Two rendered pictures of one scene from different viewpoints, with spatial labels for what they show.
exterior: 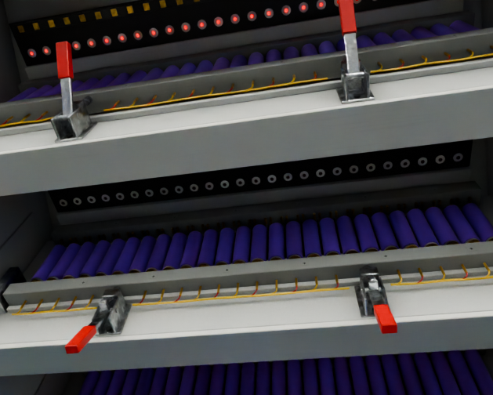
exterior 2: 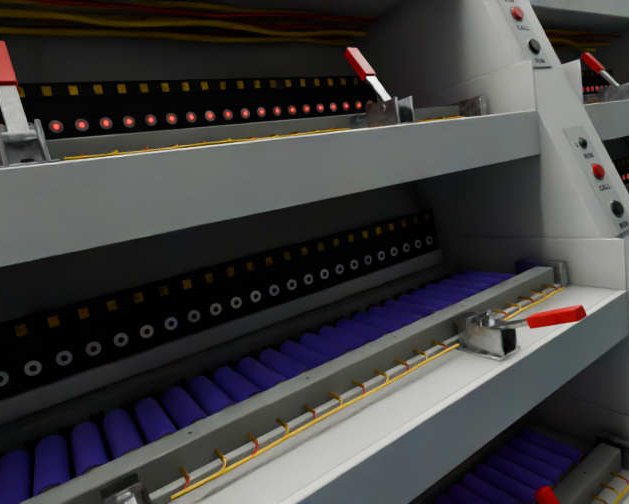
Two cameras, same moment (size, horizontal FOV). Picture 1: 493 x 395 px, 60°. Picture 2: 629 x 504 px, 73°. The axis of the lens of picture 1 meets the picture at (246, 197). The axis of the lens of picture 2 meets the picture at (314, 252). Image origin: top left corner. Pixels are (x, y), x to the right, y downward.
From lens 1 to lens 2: 0.29 m
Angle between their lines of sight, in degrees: 44
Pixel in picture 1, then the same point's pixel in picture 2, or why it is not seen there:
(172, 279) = (232, 420)
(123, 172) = (143, 219)
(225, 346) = (375, 484)
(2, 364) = not seen: outside the picture
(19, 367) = not seen: outside the picture
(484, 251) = (527, 278)
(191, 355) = not seen: outside the picture
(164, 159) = (213, 191)
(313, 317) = (457, 384)
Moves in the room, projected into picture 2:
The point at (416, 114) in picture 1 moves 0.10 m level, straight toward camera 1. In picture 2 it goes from (454, 135) to (537, 59)
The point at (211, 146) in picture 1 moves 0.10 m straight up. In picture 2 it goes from (278, 170) to (228, 40)
